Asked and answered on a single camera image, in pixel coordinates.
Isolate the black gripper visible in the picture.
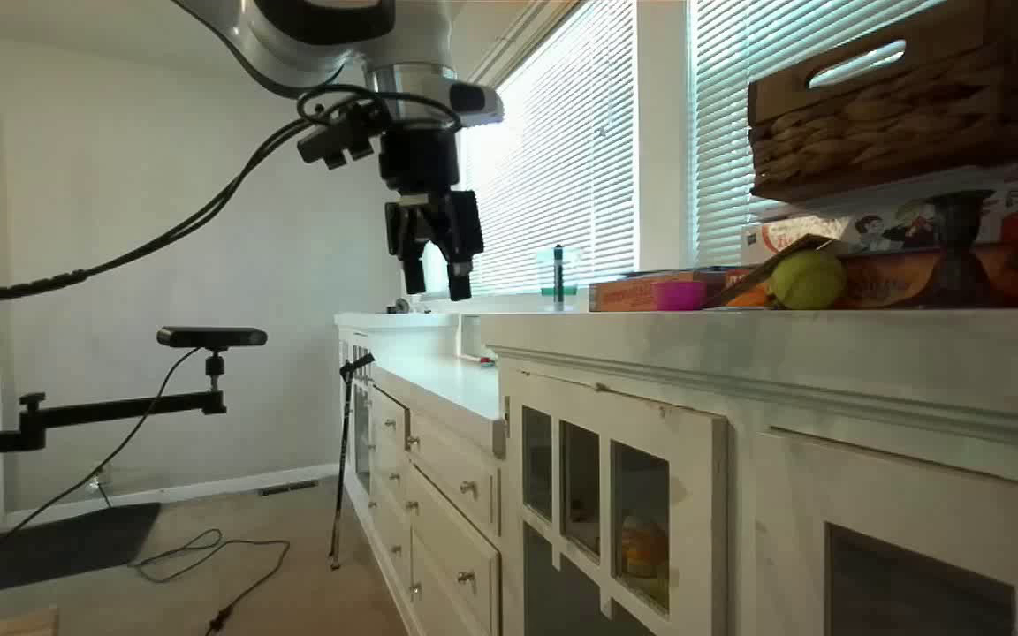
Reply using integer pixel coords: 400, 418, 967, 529
375, 122, 486, 303

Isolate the white glass cabinet door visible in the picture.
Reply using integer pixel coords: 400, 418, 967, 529
503, 368, 727, 636
754, 424, 1018, 636

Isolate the low white drawer cabinet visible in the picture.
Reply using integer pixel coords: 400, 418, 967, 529
332, 308, 509, 636

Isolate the tall white cabinet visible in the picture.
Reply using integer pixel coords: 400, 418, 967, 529
476, 308, 1018, 636

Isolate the white window blind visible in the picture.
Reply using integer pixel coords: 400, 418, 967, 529
459, 0, 644, 297
686, 0, 1018, 269

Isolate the orange flat box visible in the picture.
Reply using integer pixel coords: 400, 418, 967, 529
587, 266, 772, 316

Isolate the black thin stand pole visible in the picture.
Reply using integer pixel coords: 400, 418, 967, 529
325, 348, 379, 577

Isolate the pink small item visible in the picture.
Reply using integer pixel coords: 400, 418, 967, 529
649, 275, 713, 316

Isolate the orange colourful toy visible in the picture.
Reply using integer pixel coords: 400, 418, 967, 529
614, 517, 668, 582

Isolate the yellow green fruit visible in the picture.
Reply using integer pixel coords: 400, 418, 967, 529
768, 246, 853, 316

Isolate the black floor mat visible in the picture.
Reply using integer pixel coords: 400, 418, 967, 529
0, 502, 166, 606

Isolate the brown wicker basket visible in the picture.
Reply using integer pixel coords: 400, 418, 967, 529
745, 0, 1018, 205

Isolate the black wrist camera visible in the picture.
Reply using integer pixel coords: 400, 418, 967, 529
293, 97, 395, 170

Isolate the black stereo camera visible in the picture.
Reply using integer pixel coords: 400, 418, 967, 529
157, 327, 273, 355

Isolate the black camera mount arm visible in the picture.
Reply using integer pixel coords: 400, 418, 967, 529
0, 348, 232, 460

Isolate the thin black cable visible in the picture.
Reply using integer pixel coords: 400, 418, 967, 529
0, 348, 200, 594
131, 523, 296, 636

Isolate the thick black cable bundle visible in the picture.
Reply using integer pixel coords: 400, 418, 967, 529
0, 83, 468, 303

